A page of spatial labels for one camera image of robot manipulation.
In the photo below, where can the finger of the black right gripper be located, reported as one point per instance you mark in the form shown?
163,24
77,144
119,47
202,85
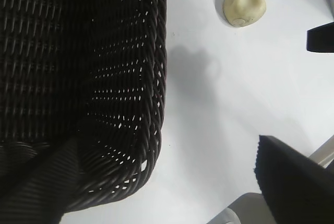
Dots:
322,40

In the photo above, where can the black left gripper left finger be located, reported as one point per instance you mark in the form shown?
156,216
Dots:
34,190

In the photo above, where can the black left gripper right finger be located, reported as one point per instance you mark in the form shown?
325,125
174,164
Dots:
297,187

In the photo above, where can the dark brown woven basket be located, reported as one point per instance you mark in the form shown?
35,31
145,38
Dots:
78,51

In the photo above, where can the white metal frame bar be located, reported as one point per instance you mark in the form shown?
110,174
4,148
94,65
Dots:
324,153

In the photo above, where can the white rounded metal bracket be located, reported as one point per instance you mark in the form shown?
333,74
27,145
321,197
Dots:
235,209

